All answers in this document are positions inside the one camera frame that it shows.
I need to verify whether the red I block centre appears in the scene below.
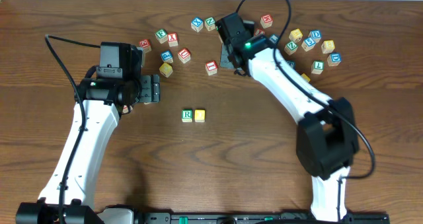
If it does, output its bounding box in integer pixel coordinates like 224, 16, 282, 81
205, 60, 218, 76

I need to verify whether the blue 5 block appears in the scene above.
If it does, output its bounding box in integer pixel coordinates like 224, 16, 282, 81
301, 37, 316, 52

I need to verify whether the red block upper left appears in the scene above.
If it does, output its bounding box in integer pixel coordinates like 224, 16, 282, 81
139, 39, 152, 53

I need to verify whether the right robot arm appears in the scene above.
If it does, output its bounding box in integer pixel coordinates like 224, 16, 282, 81
215, 13, 359, 221

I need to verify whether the blue T block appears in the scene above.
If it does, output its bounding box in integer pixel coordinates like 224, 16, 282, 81
287, 61, 295, 69

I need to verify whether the blue d block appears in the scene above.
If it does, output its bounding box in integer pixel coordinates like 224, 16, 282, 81
308, 30, 322, 43
327, 53, 342, 67

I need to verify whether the blue D block upper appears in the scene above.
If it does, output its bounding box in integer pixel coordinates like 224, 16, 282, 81
308, 30, 322, 43

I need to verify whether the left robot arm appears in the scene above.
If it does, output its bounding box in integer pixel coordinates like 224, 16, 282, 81
15, 42, 161, 223

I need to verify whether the blue D block right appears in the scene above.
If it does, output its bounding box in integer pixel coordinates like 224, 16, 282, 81
327, 53, 342, 67

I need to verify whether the green N block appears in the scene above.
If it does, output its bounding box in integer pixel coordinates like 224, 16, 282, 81
204, 17, 215, 31

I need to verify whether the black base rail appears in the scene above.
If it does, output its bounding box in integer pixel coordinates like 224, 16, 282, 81
95, 211, 391, 224

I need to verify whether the red u block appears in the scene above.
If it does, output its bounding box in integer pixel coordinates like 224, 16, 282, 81
178, 48, 191, 63
122, 105, 133, 114

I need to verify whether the green R block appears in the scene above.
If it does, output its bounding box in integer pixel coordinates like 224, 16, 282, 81
181, 109, 193, 122

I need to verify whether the red I block right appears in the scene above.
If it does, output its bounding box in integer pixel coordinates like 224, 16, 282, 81
254, 28, 265, 36

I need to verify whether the blue P block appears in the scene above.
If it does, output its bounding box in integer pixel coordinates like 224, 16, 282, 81
161, 50, 173, 63

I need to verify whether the red U block lower left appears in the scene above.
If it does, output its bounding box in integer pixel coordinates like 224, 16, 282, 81
122, 105, 133, 114

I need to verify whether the blue X block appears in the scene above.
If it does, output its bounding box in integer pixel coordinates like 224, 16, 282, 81
190, 17, 204, 32

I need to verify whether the yellow 8 block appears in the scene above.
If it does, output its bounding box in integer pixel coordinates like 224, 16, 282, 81
321, 40, 336, 54

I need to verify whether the green F block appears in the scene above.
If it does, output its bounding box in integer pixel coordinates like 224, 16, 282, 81
155, 28, 168, 44

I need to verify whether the green Z block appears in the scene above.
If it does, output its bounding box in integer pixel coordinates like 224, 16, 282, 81
284, 41, 298, 56

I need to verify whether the red i block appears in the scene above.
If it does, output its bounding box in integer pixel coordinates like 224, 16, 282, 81
254, 28, 265, 36
205, 60, 218, 76

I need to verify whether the blue L block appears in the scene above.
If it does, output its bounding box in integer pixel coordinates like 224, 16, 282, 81
269, 34, 279, 44

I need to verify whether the red H block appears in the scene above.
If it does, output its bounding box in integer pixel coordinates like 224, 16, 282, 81
260, 14, 274, 28

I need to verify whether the red U block upper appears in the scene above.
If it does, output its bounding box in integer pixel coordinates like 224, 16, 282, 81
178, 48, 191, 63

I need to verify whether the green L block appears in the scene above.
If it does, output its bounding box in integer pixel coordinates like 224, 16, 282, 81
311, 60, 325, 75

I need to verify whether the red Y block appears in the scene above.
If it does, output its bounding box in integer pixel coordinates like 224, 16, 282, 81
167, 32, 178, 47

